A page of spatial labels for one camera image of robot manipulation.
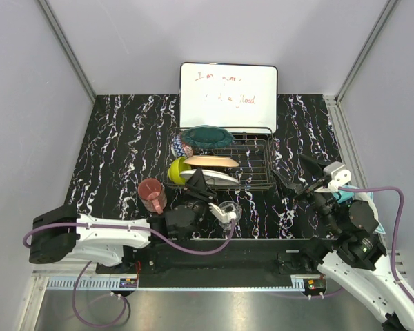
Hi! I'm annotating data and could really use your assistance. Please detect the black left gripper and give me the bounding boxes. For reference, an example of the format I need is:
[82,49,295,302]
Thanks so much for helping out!
[181,168,219,227]

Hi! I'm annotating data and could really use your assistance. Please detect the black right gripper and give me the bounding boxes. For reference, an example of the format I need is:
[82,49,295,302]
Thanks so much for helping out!
[270,153,342,234]

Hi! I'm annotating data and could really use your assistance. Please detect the white watermelon plate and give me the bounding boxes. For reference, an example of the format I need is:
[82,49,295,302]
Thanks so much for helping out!
[179,168,239,187]

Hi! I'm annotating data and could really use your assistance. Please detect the orange floral plate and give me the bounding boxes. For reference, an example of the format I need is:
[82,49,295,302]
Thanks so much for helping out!
[184,155,239,168]

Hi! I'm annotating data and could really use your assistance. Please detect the yellow-green bowl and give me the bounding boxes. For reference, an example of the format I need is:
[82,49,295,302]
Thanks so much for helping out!
[168,157,191,185]

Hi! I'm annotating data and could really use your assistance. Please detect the clear drinking glass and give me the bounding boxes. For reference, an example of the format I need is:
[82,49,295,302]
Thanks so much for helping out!
[218,201,242,231]

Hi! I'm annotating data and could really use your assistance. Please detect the red patterned bowl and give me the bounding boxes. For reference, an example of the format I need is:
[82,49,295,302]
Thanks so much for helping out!
[170,135,193,158]

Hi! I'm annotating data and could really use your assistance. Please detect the pink mug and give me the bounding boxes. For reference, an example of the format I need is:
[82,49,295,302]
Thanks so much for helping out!
[137,178,167,214]

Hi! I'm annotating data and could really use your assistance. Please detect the teal scalloped plate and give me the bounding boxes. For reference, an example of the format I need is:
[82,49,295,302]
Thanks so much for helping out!
[180,126,234,148]

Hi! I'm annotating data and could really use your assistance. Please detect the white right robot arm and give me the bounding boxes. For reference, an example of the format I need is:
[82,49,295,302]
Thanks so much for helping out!
[271,154,414,330]

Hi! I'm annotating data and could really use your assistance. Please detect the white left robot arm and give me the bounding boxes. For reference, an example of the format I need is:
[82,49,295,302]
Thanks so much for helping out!
[23,170,217,273]

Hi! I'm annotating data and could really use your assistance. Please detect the teal cat-ear headphones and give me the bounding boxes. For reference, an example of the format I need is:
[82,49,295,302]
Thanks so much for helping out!
[337,188,388,236]

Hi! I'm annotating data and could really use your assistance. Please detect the white dry-erase board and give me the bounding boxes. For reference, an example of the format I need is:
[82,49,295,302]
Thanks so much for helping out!
[179,62,278,134]

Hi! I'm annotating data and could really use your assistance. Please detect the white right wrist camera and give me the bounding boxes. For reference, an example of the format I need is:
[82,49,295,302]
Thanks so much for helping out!
[321,161,351,193]

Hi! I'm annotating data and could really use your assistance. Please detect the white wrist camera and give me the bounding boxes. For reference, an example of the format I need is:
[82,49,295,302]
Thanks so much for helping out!
[209,203,237,223]
[321,161,351,193]

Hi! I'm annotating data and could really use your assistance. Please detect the black wire dish rack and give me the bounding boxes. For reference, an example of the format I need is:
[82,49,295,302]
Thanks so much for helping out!
[162,127,274,191]

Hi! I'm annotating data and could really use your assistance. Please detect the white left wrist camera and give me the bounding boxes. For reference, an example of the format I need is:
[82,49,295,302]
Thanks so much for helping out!
[209,203,237,223]

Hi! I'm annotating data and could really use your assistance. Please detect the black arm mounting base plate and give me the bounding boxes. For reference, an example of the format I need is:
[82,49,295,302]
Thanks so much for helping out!
[96,239,321,290]

